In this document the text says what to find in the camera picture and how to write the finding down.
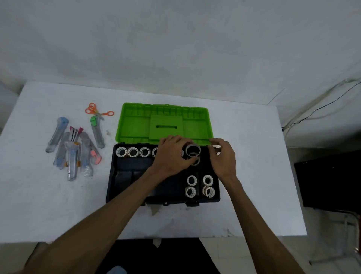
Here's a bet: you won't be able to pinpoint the person's right hand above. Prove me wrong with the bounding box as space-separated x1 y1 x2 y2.
208 137 240 184

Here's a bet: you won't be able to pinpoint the person's left hand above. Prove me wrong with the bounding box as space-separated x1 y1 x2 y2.
151 135 199 180

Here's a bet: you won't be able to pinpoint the dark tape roll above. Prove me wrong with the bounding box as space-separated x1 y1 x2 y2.
185 143 202 157

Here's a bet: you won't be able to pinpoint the black toolbox with green lid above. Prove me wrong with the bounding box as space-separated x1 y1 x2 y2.
106 102 221 207

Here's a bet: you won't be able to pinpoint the black toolbox tray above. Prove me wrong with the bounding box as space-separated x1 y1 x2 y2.
107 144 220 204

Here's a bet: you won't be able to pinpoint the green utility knife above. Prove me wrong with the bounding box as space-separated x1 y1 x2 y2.
90 116 105 149

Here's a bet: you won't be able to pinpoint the pink capped utility knife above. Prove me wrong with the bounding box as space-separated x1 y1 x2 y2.
80 132 102 165

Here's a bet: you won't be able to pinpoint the orange handled scissors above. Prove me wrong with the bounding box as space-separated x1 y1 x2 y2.
85 102 115 120

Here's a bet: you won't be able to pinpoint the pink stapler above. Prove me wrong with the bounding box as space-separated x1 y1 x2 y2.
69 127 84 143

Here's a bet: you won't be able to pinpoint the blue knife package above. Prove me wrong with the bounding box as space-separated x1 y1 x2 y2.
45 117 69 154
53 132 70 170

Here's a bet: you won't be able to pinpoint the person's left forearm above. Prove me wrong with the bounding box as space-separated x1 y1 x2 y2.
24 168 164 274

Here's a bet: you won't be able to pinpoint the person's right forearm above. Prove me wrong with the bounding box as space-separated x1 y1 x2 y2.
224 178 305 274

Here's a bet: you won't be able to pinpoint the person's black clothing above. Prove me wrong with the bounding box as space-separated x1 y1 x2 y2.
96 238 220 274

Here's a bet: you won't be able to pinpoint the brown cardboard piece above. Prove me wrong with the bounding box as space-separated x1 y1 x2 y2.
22 242 49 274

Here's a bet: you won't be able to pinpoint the black wall cable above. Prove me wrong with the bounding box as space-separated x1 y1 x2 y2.
282 82 361 132

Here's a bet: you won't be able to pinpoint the white wall cable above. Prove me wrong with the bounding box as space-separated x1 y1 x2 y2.
282 79 361 142

